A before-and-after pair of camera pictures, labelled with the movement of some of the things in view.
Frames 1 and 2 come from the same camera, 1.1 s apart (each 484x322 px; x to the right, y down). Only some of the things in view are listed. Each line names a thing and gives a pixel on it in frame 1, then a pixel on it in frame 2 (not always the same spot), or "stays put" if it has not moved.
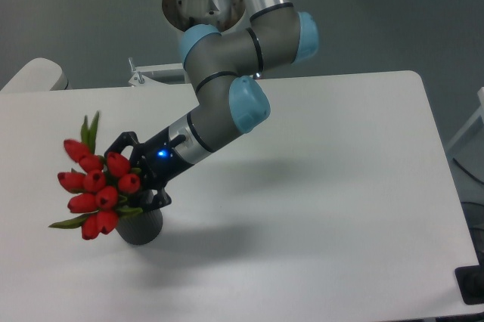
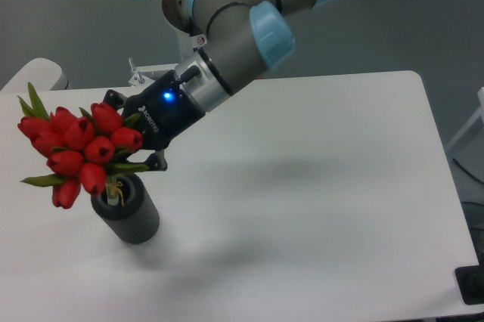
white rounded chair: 39,74 stays put
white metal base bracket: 172,74 stays put
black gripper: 159,162 to 167,112
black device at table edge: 470,282 stays put
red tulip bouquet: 102,186 to 80,151
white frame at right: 479,113 stays put
